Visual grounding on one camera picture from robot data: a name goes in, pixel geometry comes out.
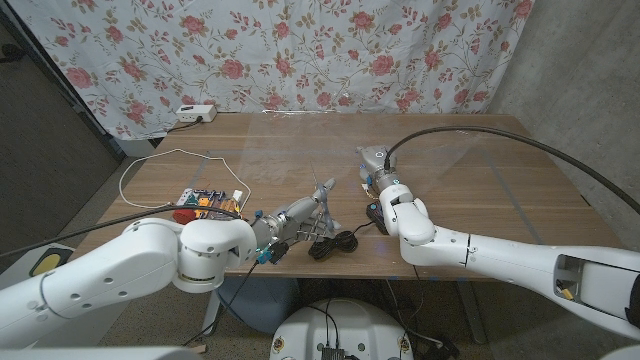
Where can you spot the grey finned box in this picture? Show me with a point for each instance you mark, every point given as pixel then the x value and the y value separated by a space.
pixel 332 353

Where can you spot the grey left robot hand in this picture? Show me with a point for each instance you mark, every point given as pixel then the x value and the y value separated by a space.
pixel 290 220

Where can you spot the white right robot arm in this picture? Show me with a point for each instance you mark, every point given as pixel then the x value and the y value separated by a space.
pixel 500 255

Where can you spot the floral backdrop cloth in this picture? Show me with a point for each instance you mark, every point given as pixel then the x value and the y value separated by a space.
pixel 300 50

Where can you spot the white floor platform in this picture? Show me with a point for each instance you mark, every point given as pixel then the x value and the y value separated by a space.
pixel 15 270

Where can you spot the yellow black foot pedal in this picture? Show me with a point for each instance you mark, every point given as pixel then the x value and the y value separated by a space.
pixel 50 261

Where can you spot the black joystick controller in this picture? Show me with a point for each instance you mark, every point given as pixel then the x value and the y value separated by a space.
pixel 376 215

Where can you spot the white table leg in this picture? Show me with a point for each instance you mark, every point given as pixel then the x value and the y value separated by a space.
pixel 211 315

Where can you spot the grey table leg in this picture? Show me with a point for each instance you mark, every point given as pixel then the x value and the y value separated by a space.
pixel 470 310

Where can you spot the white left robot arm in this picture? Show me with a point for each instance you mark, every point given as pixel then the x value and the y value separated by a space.
pixel 100 280

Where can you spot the colourful electronic circuit kit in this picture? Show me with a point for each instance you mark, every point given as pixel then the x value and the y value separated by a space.
pixel 205 200

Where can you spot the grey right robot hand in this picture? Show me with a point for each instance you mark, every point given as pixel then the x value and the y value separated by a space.
pixel 377 160

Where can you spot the white power strip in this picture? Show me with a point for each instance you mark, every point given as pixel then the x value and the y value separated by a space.
pixel 196 114

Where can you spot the black floor adapter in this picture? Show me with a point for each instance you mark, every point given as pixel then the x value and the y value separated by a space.
pixel 442 350

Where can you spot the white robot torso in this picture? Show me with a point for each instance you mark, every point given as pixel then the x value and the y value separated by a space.
pixel 345 325

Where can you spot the black frame bar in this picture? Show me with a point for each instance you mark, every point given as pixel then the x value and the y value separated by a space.
pixel 75 102

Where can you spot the transparent cling film sheet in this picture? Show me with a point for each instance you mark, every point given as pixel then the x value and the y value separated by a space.
pixel 300 145

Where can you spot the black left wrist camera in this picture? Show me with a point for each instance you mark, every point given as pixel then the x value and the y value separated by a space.
pixel 277 250

